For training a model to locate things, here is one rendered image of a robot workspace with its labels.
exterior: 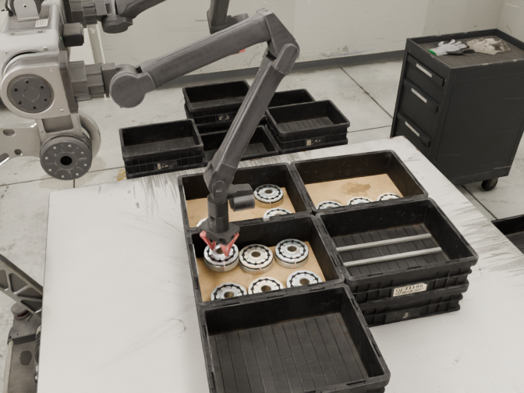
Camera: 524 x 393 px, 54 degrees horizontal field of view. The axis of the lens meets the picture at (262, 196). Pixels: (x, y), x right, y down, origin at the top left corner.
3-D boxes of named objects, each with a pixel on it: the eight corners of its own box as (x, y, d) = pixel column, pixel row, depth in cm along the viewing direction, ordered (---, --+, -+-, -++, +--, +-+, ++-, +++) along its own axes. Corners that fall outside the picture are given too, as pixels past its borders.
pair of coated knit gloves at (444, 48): (437, 58, 277) (438, 53, 275) (419, 46, 291) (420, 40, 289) (477, 53, 282) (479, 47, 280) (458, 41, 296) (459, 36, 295)
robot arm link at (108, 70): (93, 64, 118) (93, 70, 113) (139, 59, 120) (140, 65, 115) (101, 103, 122) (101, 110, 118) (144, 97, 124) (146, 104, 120)
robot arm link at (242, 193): (205, 168, 140) (211, 182, 132) (246, 161, 142) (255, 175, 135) (209, 206, 146) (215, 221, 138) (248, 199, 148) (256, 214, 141)
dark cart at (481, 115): (418, 209, 311) (451, 69, 257) (384, 169, 346) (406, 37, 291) (502, 192, 325) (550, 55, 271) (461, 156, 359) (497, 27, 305)
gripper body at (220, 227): (211, 219, 151) (210, 199, 146) (240, 231, 147) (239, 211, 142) (197, 231, 147) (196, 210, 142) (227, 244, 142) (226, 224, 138)
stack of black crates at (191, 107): (196, 175, 315) (190, 109, 288) (188, 150, 338) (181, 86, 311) (259, 165, 324) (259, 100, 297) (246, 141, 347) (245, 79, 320)
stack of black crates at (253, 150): (209, 214, 284) (205, 163, 264) (199, 184, 307) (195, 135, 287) (278, 202, 293) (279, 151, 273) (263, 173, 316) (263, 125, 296)
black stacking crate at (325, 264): (201, 336, 138) (198, 308, 131) (189, 260, 161) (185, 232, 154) (341, 311, 145) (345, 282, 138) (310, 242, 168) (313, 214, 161)
